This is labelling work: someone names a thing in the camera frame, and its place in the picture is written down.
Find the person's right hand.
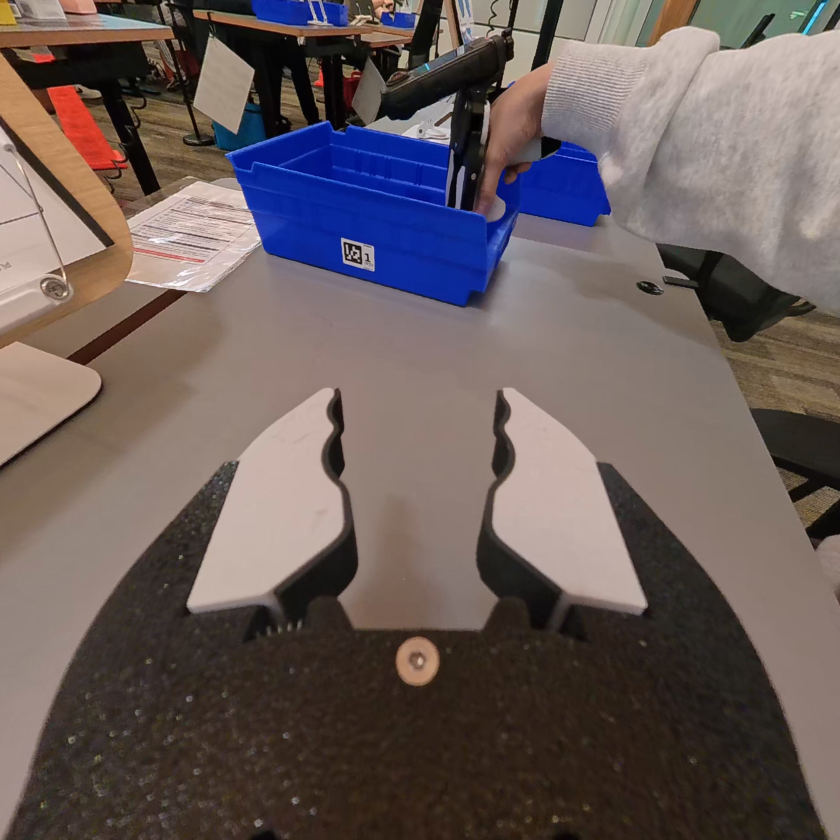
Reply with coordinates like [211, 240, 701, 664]
[476, 62, 559, 217]

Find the wooden document stand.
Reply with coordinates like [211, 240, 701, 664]
[0, 52, 135, 468]

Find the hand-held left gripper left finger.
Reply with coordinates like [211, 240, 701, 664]
[185, 387, 360, 632]

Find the laminated instruction sheet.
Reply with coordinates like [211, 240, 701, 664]
[125, 180, 263, 293]

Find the blue bucket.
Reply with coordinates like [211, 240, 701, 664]
[211, 101, 266, 152]

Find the red floor sign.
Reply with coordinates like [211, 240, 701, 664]
[47, 85, 129, 173]

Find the white hanging card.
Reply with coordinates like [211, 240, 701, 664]
[192, 34, 256, 135]
[352, 58, 388, 119]

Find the grey desk brown edge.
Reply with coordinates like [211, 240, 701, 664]
[0, 12, 175, 198]
[193, 8, 375, 129]

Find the person's right forearm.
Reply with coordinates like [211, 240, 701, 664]
[541, 26, 840, 316]

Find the person's grey sweatshirt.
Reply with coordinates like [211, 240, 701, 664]
[814, 535, 840, 595]

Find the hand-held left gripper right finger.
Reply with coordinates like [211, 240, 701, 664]
[476, 387, 651, 632]

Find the blue plastic storage bin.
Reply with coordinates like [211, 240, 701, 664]
[251, 0, 352, 27]
[508, 141, 611, 227]
[225, 120, 521, 308]

